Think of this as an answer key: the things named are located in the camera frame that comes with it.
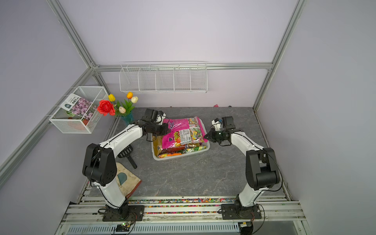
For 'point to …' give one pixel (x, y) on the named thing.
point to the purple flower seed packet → (80, 106)
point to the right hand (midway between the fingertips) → (204, 135)
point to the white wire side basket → (63, 121)
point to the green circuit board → (122, 227)
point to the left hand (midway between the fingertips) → (169, 131)
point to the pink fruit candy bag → (184, 131)
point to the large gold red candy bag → (157, 149)
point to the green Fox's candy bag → (191, 149)
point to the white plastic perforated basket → (170, 156)
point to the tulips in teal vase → (124, 110)
